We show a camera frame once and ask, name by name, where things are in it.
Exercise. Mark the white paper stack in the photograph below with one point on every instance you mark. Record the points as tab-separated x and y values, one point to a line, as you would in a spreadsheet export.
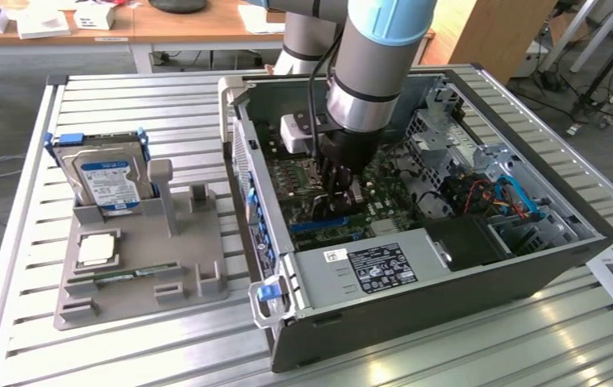
260	20

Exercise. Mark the black round object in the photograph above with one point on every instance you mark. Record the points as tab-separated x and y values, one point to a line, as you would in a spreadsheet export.
177	5

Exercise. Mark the silver metal drive cage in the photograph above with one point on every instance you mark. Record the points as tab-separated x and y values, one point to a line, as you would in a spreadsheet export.
432	137

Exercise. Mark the graphics card with metal bracket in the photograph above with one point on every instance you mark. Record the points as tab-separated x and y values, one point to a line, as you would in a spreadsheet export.
320	207

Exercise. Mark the grey plastic parts rack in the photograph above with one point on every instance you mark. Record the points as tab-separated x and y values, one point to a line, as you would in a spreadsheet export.
140	298

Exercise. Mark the grey power supply unit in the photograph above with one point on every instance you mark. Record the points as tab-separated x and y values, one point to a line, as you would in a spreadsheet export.
333	278

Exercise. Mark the black tripod stand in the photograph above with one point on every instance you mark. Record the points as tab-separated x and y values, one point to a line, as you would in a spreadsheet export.
600	80

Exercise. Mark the open black PC case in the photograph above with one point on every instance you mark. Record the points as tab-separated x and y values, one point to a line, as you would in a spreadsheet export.
447	298

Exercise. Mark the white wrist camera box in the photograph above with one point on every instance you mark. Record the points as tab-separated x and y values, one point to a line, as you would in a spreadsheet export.
296	137

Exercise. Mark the small silver heatsink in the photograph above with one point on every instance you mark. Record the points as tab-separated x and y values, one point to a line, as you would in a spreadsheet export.
387	229

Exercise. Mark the wooden cabinet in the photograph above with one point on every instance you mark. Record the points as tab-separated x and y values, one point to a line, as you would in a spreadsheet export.
495	36

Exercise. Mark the blue expansion slot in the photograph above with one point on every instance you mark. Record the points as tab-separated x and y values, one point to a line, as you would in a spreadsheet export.
333	223

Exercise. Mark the green motherboard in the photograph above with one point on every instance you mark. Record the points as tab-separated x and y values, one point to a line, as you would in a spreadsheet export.
387	209

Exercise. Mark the plain white box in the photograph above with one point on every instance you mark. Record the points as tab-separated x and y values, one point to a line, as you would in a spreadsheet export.
42	24

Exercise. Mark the CPU socket with metal frame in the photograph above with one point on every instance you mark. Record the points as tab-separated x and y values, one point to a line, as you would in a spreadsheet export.
307	171

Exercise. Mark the hard disk in blue caddy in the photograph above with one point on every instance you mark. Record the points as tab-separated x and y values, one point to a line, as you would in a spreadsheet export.
104	185

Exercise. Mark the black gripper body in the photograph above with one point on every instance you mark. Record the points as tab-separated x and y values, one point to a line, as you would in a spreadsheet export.
349	151

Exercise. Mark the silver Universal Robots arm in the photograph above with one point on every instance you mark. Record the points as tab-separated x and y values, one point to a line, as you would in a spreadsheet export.
371	60

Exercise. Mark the small white printed box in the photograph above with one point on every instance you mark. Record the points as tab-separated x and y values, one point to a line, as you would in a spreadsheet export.
93	18

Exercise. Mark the silver CPU chip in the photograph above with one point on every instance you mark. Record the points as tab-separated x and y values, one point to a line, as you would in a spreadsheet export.
96	250

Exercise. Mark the blue case latch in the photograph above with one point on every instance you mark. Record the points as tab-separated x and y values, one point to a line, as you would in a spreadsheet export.
267	294

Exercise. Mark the green RAM stick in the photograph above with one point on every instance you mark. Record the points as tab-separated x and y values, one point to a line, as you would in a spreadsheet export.
124	274

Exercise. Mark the white device under table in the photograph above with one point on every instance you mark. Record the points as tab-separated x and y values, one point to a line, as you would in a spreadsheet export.
529	60

